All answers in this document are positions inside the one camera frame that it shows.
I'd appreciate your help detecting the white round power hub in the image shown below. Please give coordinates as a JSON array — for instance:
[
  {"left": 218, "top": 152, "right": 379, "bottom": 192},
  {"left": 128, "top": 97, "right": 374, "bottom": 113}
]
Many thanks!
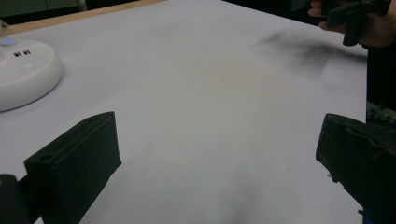
[{"left": 0, "top": 37, "right": 64, "bottom": 113}]

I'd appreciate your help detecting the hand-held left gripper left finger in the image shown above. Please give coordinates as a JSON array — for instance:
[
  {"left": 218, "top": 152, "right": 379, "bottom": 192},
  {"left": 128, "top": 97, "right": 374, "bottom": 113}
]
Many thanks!
[{"left": 23, "top": 111, "right": 122, "bottom": 224}]

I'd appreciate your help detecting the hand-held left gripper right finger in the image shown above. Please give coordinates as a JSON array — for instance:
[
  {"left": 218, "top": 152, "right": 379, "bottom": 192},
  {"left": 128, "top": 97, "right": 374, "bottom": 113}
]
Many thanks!
[{"left": 315, "top": 113, "right": 396, "bottom": 224}]

